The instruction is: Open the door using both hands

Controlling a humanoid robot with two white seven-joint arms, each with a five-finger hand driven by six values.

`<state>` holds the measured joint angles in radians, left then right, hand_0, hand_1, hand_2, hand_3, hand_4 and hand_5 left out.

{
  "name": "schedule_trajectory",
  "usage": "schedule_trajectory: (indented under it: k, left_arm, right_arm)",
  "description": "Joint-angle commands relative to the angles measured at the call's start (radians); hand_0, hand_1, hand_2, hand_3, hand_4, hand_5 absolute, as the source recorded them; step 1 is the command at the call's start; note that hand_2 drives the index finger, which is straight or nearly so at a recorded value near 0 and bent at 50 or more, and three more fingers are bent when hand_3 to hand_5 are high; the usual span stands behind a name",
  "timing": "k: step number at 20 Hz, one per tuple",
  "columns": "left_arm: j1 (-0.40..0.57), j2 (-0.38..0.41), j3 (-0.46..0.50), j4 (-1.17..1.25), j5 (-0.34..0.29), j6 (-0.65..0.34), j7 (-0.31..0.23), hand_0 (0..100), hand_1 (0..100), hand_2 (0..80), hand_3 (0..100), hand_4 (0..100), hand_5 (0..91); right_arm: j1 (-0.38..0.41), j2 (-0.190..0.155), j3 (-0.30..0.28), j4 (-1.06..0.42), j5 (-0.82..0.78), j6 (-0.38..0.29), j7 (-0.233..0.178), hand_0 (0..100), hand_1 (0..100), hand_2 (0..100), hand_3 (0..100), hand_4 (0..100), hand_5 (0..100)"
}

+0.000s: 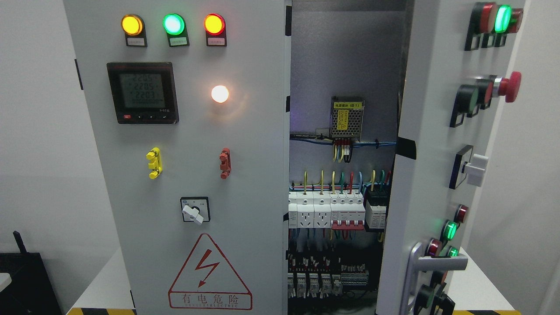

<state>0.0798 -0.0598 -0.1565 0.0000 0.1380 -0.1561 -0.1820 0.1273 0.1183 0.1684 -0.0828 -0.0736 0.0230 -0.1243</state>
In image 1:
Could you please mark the grey cabinet door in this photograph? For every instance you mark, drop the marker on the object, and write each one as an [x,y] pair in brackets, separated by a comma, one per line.
[250,58]
[446,115]

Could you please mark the white knob on right door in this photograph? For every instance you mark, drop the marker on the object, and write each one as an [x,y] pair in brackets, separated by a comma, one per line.
[475,169]

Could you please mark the white socket module row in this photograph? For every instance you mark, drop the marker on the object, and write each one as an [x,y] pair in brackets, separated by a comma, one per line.
[309,210]

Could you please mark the perforated metal power supply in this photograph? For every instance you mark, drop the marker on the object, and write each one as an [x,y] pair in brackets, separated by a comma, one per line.
[346,117]

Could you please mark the white glowing indicator lamp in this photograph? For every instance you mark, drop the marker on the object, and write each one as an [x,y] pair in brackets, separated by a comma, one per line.
[220,94]

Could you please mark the black white surge protector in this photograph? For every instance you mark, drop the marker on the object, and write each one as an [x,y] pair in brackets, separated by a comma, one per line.
[376,210]

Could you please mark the lower relay terminal row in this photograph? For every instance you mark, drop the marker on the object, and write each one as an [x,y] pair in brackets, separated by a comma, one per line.
[313,274]

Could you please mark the red electric hazard warning sticker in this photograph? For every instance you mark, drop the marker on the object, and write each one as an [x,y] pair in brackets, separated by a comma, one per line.
[207,280]

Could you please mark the red indicator lamp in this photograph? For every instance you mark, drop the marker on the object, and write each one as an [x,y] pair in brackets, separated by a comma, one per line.
[214,24]

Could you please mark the black digital power meter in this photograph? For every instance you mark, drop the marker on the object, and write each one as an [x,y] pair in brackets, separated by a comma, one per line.
[143,92]

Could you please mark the green indicator lamp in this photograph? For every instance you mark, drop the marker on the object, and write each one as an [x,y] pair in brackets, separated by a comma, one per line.
[173,24]

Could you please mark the yellow indicator lamp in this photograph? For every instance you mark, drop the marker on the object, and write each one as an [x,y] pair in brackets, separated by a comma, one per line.
[132,24]

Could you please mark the red emergency stop button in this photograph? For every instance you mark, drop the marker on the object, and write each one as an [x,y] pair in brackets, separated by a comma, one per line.
[507,87]

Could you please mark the black box at left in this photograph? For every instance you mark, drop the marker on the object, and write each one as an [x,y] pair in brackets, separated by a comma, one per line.
[30,291]

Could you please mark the red terminal post block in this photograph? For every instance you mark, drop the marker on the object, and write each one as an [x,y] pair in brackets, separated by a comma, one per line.
[225,163]

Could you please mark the yellow terminal post block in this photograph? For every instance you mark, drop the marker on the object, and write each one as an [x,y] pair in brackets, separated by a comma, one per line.
[154,164]

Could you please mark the silver door handle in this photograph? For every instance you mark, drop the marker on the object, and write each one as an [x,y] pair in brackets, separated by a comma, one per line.
[418,263]

